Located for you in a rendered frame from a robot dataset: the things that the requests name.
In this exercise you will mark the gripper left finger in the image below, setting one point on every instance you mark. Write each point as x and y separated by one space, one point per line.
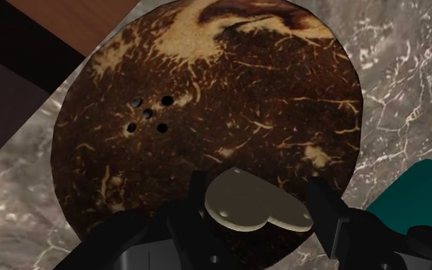
185 239

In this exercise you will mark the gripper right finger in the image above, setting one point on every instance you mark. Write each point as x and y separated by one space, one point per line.
354 235

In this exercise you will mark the beige heart-shaped flat piece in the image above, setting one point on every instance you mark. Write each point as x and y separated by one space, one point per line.
245 202

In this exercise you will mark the brown mottled round disc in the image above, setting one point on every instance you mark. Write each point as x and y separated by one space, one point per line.
215 112

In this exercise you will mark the teal box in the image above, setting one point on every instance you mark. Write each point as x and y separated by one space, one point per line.
421 194

